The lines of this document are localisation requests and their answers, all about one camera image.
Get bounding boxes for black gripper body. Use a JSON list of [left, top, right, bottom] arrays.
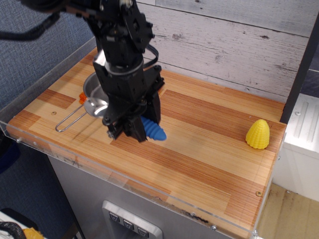
[[93, 61, 164, 121]]

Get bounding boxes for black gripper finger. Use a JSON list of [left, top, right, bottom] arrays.
[[107, 116, 147, 142], [142, 89, 161, 124]]

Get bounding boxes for blue handled metal spoon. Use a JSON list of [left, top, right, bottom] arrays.
[[83, 98, 167, 142]]

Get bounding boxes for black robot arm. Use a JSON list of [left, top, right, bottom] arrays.
[[23, 0, 166, 142]]

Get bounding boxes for yellow object bottom left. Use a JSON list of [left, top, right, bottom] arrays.
[[23, 228, 45, 239]]

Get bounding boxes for stainless steel pan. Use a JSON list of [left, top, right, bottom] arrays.
[[55, 73, 109, 132]]

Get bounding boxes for orange knitted cloth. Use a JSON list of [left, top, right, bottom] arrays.
[[79, 92, 87, 105]]

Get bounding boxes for silver control panel with buttons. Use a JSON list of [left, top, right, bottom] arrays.
[[102, 200, 163, 239]]

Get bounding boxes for yellow plastic corn piece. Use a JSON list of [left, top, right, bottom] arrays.
[[245, 119, 270, 149]]

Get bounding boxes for clear acrylic table guard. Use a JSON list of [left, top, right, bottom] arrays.
[[1, 40, 286, 239]]

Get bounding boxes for white grooved side cabinet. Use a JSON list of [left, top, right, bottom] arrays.
[[273, 94, 319, 201]]

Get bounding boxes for black cable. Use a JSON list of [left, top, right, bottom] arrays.
[[0, 12, 60, 41]]

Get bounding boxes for black corrugated hose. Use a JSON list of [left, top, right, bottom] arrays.
[[0, 221, 25, 239]]

